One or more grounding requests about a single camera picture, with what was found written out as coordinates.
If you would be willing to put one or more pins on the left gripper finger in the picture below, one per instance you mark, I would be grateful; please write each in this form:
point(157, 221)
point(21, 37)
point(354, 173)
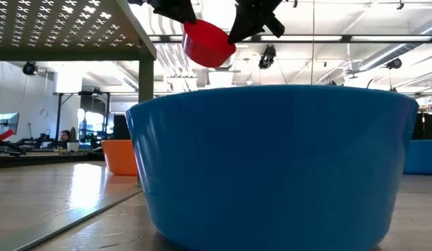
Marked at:
point(167, 8)
point(186, 7)

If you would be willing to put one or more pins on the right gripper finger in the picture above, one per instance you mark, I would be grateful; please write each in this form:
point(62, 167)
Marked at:
point(245, 14)
point(268, 14)

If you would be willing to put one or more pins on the red plastic mini bowl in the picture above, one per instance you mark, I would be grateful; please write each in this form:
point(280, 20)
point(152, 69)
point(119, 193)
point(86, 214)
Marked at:
point(205, 47)

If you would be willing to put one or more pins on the blue plastic mini bowl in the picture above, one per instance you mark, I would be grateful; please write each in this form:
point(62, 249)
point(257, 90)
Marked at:
point(271, 167)
point(423, 157)

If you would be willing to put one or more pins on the orange plastic mini bowl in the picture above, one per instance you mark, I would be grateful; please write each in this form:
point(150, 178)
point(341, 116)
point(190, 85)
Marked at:
point(118, 157)

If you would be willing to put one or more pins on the small black ceiling fixture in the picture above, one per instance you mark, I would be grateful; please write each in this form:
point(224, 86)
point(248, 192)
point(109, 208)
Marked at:
point(399, 5)
point(295, 3)

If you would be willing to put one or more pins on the green perforated metal shelf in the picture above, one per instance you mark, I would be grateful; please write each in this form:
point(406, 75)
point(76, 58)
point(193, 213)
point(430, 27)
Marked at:
point(62, 55)

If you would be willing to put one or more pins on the person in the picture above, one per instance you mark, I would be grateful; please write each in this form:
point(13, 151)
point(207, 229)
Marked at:
point(65, 135)

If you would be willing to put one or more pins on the white cup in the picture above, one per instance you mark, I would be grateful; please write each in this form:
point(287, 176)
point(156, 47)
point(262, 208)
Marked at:
point(73, 146)

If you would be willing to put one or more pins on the computer monitor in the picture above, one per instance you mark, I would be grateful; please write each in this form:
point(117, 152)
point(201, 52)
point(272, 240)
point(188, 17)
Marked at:
point(8, 122)

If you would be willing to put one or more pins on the red flat bar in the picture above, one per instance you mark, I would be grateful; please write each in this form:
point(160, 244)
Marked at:
point(5, 135)

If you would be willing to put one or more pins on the black bent bar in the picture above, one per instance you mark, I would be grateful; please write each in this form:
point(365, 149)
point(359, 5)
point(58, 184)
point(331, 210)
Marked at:
point(14, 148)

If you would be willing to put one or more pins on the black ceiling-hung camera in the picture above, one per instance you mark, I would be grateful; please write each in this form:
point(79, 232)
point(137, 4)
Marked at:
point(29, 68)
point(394, 63)
point(268, 55)

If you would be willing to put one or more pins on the black overhead frame beam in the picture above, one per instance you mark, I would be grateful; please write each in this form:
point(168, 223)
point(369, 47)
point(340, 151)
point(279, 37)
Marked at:
point(346, 38)

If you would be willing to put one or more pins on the black metal gantry frame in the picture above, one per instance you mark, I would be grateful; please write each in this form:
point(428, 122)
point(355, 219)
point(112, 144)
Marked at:
point(58, 115)

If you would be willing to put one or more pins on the black aluminium frame rail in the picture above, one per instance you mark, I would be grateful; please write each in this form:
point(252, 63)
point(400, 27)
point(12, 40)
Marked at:
point(35, 161)

